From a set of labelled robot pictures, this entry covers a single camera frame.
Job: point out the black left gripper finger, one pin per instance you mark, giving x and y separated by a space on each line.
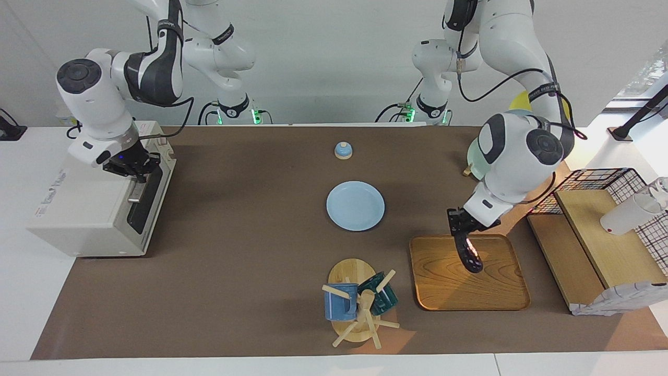
468 236
452 220

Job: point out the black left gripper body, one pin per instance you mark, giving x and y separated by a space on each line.
467 222

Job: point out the wooden step shelf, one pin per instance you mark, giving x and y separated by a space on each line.
600 235

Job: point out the wooden serving tray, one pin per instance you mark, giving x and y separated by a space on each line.
454 284

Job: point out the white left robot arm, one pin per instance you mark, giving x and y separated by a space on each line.
522 151

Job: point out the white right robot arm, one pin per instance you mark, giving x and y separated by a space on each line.
94 99

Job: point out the white cup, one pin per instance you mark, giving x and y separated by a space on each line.
626 216

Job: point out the small blue lid wooden knob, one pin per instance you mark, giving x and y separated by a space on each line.
343 151

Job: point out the white power strip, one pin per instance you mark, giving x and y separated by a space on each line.
63 121

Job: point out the brown table mat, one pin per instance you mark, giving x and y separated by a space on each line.
235 261

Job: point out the toaster oven glass door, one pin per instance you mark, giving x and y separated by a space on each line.
146 206

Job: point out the window with grey frame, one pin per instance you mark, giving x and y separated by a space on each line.
647 73

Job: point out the white toaster oven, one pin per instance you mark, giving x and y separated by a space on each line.
78 209

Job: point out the pale green plate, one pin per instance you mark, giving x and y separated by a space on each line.
476 159

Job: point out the blue mug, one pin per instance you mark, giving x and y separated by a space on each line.
339 308

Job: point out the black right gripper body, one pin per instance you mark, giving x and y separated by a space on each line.
130 161

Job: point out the wooden plate rack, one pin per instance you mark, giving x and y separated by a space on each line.
468 169

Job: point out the dark purple eggplant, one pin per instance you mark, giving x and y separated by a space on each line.
472 258

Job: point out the white marbled cloth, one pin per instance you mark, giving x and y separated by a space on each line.
621 300

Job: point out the black device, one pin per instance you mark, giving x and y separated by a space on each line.
10 130

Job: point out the yellow plate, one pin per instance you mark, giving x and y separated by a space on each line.
521 102

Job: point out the light blue plate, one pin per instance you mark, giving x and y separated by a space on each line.
355 206

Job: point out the wooden mug tree stand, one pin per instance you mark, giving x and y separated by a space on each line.
352 271

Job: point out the dark green mug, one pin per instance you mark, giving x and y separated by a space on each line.
383 300

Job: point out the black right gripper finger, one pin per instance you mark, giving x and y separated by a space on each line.
143 177
155 161

